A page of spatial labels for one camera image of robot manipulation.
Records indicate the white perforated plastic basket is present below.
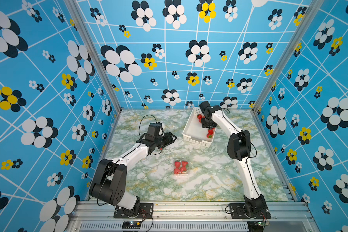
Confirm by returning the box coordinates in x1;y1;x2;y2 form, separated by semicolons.
182;107;216;148

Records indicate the clear plastic clamshell container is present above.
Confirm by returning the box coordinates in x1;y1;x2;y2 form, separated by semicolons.
174;160;189;175

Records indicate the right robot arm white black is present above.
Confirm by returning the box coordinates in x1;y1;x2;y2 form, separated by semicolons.
200;101;269;218

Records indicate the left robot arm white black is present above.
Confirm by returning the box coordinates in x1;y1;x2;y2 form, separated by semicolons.
89;122;177;217

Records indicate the green circuit board left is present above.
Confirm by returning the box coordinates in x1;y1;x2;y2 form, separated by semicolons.
122;221;141;230

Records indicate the green circuit board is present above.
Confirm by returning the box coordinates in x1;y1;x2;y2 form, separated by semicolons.
247;221;270;232
122;221;141;230

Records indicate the green circuit board right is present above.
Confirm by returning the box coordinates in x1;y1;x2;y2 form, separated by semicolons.
247;221;270;232

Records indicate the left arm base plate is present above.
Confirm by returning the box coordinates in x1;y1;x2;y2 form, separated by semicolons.
114;203;154;219

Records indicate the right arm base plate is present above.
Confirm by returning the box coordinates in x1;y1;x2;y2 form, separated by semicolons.
225;203;271;220

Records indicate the aluminium front rail frame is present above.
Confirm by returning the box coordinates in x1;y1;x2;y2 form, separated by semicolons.
67;201;319;232

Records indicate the right aluminium corner post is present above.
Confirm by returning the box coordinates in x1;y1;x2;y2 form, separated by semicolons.
252;0;324;115

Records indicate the aluminium corner post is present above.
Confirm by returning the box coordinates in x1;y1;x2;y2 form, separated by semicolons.
64;0;122;115
252;0;324;115

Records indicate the left aluminium corner post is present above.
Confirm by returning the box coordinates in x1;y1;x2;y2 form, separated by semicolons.
64;0;122;115

